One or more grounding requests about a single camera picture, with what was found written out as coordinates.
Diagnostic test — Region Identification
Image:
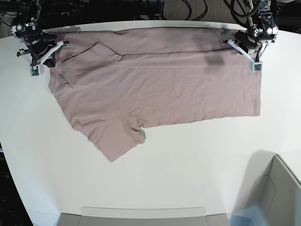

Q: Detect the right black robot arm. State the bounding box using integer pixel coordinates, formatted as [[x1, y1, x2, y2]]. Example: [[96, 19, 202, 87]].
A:
[[11, 0, 57, 67]]

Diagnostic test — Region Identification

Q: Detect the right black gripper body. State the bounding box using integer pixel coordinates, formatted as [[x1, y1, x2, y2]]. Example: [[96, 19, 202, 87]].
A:
[[24, 34, 57, 63]]

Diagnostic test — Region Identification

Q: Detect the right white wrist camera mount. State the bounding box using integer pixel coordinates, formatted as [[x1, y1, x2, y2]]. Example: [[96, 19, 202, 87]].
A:
[[16, 40, 70, 77]]

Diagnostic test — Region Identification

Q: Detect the pink T-shirt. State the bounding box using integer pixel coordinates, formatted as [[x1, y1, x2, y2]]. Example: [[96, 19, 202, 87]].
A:
[[49, 27, 261, 161]]

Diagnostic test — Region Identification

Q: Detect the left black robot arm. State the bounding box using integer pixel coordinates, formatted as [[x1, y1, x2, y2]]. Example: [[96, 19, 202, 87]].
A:
[[235, 0, 278, 55]]

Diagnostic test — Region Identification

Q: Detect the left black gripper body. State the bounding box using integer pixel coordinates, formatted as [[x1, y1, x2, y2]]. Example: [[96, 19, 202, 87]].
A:
[[235, 30, 261, 55]]

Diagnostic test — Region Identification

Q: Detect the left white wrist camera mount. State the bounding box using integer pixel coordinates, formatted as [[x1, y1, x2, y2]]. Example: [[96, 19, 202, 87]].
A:
[[222, 39, 263, 73]]

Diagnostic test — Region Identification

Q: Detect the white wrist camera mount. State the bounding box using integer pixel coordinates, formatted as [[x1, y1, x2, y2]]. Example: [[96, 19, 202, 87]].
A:
[[16, 40, 70, 77], [222, 39, 263, 73]]

